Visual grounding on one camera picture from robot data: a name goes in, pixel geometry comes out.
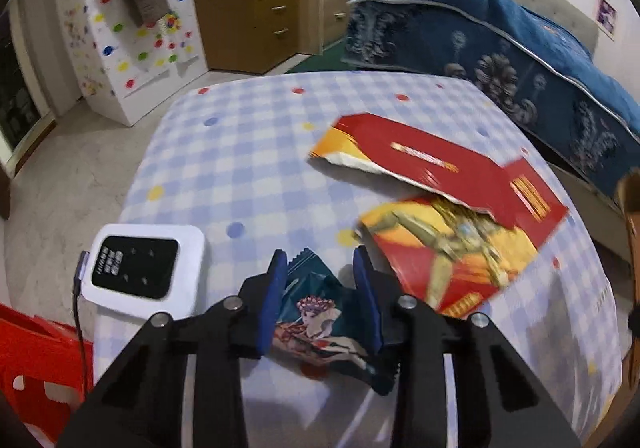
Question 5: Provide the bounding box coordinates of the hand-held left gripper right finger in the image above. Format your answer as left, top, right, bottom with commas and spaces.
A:
351, 244, 583, 448

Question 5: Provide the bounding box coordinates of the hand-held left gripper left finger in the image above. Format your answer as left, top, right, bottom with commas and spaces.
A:
57, 249, 290, 448

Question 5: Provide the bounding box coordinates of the teal snack packet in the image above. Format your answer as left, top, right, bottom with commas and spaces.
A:
272, 250, 401, 396

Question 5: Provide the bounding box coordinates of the white portable device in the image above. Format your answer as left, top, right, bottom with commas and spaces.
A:
80, 223, 206, 316

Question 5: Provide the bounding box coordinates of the orange printed packet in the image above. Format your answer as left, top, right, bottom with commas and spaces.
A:
355, 195, 541, 321

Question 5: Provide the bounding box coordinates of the checkered tablecloth table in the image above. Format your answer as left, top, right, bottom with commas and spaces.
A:
92, 70, 626, 448

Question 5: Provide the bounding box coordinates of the green floor mat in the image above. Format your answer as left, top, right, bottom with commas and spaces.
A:
285, 43, 351, 75

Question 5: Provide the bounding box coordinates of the red plastic stool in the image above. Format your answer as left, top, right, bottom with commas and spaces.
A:
0, 303, 96, 446

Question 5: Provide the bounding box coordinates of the wooden drawer cabinet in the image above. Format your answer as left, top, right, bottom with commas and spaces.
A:
192, 0, 301, 75

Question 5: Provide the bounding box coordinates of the white dotted cabinet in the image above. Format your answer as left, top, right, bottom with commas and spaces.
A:
52, 0, 208, 127

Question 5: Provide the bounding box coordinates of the grey charging cable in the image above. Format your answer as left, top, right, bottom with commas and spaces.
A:
72, 250, 96, 389

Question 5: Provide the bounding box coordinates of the small purple wall picture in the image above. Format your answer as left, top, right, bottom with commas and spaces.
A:
596, 0, 618, 36

